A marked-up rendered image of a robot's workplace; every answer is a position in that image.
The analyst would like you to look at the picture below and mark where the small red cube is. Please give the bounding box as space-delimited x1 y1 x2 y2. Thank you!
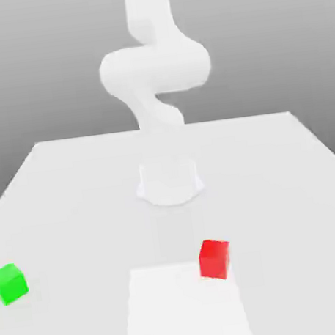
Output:
196 236 235 283

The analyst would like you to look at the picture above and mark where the small green cube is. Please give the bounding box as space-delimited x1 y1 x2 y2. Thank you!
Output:
0 260 32 308

